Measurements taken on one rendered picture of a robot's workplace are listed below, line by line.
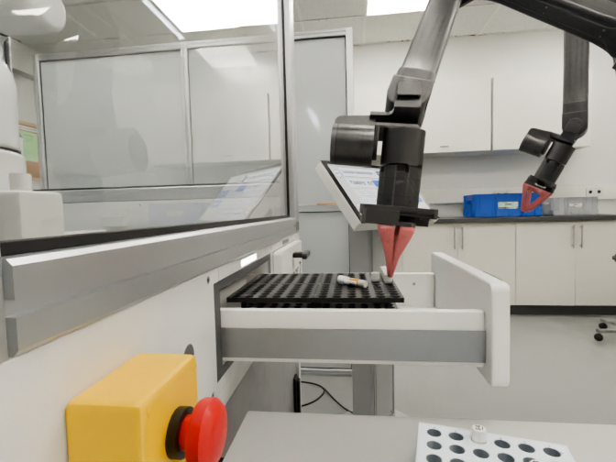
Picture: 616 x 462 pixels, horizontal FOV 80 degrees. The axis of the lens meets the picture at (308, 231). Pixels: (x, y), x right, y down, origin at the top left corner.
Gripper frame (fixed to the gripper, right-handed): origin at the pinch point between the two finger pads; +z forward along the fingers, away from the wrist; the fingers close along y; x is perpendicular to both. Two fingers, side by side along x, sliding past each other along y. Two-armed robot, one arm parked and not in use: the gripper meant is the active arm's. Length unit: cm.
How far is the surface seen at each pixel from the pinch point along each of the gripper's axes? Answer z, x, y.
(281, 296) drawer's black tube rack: 3.5, 7.5, 13.8
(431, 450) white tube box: 11.9, 20.8, -3.1
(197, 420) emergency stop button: 4.3, 33.6, 12.8
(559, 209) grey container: -23, -328, -180
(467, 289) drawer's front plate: 0.4, 5.2, -9.1
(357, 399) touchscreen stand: 72, -100, -1
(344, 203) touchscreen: -9, -79, 11
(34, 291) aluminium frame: -3.3, 37.5, 19.8
